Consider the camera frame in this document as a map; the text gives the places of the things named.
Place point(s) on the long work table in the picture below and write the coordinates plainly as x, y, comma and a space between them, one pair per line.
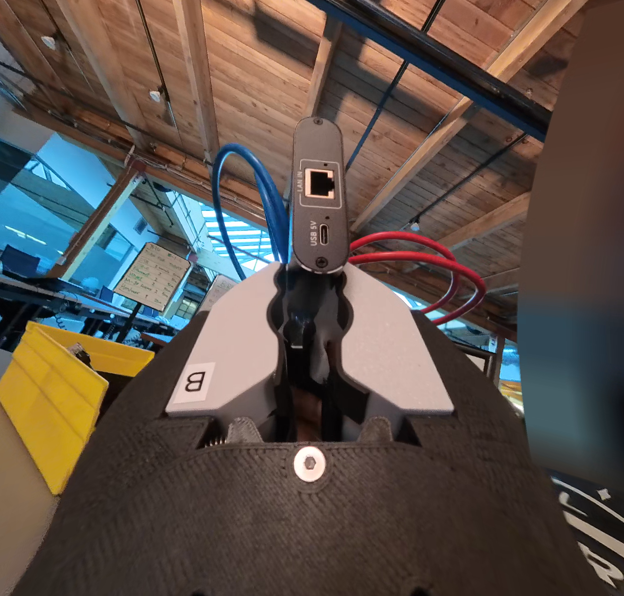
48, 291

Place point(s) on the small whiteboard on stand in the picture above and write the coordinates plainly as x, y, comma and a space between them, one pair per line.
219, 291

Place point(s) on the large whiteboard on stand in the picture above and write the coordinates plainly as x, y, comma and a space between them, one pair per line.
151, 277

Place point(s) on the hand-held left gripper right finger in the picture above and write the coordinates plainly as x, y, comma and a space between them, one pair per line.
390, 352

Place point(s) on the small metal part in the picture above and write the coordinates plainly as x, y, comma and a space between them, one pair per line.
79, 352

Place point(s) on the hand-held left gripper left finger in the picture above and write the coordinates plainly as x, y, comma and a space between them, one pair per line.
229, 342

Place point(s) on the yellow plastic bin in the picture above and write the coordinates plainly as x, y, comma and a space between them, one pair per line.
48, 401

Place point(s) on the black ethernet adapter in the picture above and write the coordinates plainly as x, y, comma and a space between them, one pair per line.
317, 143

